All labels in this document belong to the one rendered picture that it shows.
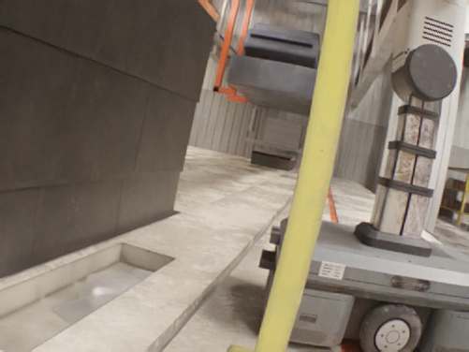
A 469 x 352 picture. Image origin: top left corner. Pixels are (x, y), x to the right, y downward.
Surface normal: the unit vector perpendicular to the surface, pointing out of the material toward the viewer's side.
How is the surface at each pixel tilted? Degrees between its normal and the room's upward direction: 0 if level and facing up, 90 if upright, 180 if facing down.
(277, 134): 90
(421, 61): 90
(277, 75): 90
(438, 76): 90
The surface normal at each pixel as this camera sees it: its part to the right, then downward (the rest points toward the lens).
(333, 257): 0.06, -0.64
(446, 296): -0.11, 0.07
